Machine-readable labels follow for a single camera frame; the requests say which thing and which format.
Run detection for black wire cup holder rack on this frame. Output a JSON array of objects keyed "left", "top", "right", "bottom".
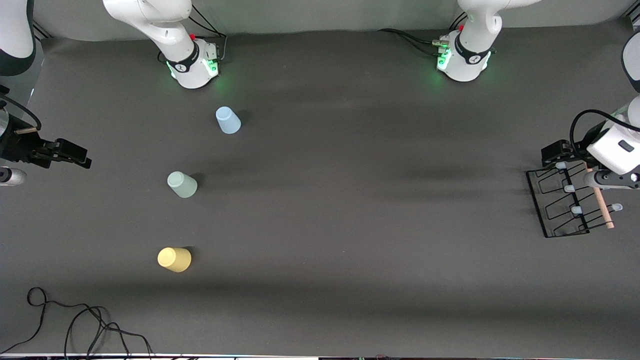
[{"left": 526, "top": 160, "right": 623, "bottom": 239}]

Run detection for pale green plastic cup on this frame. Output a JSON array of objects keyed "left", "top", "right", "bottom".
[{"left": 167, "top": 171, "right": 198, "bottom": 199}]

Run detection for yellow plastic cup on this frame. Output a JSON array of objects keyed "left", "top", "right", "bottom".
[{"left": 157, "top": 247, "right": 192, "bottom": 273}]

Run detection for light blue plastic cup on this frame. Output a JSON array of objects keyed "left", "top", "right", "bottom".
[{"left": 215, "top": 106, "right": 242, "bottom": 135}]

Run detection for dark grey table mat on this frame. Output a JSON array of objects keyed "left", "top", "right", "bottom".
[{"left": 0, "top": 26, "right": 640, "bottom": 357}]

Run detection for light grey backdrop cloth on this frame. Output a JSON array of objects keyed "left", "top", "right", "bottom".
[{"left": 32, "top": 0, "right": 640, "bottom": 42}]

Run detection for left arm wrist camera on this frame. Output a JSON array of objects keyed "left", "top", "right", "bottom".
[{"left": 582, "top": 169, "right": 640, "bottom": 190}]

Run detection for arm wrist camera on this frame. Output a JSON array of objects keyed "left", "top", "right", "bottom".
[
  {"left": 0, "top": 167, "right": 27, "bottom": 187},
  {"left": 582, "top": 169, "right": 640, "bottom": 190}
]

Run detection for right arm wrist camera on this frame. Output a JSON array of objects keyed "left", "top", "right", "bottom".
[{"left": 0, "top": 167, "right": 27, "bottom": 187}]

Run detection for black right arm wrist cable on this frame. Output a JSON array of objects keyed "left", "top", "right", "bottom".
[{"left": 0, "top": 93, "right": 42, "bottom": 132}]

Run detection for black arm wrist cable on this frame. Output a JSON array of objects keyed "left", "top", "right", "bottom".
[
  {"left": 570, "top": 109, "right": 640, "bottom": 153},
  {"left": 0, "top": 93, "right": 42, "bottom": 132}
]

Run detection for black left arm wrist cable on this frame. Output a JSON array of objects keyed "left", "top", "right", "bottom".
[{"left": 570, "top": 109, "right": 640, "bottom": 153}]

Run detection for thin black loose cable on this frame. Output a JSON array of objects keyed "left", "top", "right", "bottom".
[{"left": 0, "top": 286, "right": 153, "bottom": 357}]

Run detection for black right arm base cables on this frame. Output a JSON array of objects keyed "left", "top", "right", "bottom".
[{"left": 187, "top": 4, "right": 229, "bottom": 63}]

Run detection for black arm base cables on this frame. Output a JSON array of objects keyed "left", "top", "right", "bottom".
[
  {"left": 187, "top": 4, "right": 229, "bottom": 63},
  {"left": 377, "top": 28, "right": 447, "bottom": 56}
]

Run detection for black left arm base cables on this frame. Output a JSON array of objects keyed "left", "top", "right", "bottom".
[{"left": 377, "top": 28, "right": 447, "bottom": 56}]

